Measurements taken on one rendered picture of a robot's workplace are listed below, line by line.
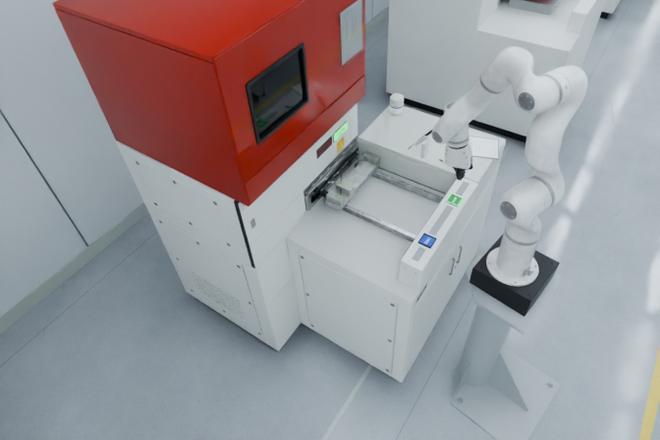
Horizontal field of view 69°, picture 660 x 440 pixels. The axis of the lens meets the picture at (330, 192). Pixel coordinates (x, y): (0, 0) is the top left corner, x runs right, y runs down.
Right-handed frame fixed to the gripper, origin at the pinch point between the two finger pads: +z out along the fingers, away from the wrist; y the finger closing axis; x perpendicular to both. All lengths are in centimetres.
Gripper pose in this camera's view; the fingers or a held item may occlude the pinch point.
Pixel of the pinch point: (460, 174)
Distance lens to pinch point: 201.6
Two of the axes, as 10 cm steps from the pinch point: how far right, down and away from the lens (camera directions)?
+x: 5.6, -6.1, 5.6
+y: 8.0, 2.1, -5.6
